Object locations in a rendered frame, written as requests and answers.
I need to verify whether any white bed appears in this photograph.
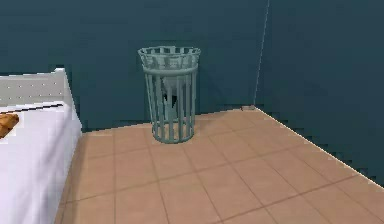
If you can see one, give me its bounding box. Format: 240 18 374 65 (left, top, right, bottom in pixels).
0 67 83 224

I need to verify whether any teal slatted waste bin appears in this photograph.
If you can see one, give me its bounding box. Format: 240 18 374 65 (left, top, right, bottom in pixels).
137 45 202 145

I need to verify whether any orange brown pillow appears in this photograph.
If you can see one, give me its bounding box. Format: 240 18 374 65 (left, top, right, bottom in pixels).
0 112 20 140

